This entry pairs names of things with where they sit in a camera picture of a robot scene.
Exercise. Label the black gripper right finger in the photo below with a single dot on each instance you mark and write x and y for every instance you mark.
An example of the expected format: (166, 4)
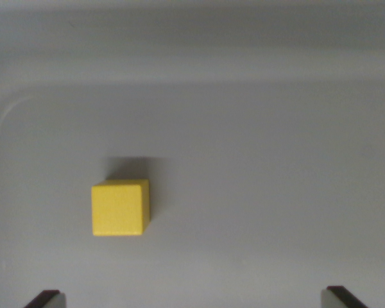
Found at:
(338, 299)

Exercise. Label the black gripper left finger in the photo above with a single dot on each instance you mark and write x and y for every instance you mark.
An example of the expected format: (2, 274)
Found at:
(48, 300)

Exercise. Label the yellow cube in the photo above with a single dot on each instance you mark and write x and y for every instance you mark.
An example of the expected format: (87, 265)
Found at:
(117, 210)

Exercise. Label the grey plastic bin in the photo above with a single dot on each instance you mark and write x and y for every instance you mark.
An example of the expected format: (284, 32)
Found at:
(244, 128)

